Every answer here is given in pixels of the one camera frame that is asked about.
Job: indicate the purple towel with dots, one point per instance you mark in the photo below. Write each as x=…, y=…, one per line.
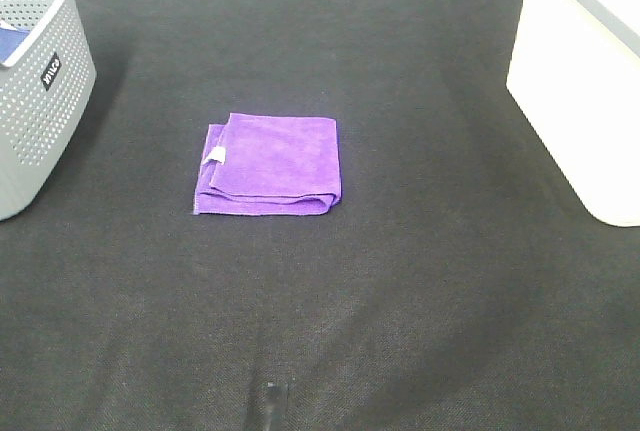
x=256, y=165

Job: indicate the grey perforated laundry basket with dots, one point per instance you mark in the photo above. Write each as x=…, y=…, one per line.
x=43, y=96

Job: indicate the black fabric table mat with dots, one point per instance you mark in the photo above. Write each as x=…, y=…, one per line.
x=458, y=285

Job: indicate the white plastic bin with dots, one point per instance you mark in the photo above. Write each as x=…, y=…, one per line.
x=574, y=72

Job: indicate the blue towel in basket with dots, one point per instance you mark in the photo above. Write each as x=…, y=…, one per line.
x=12, y=43

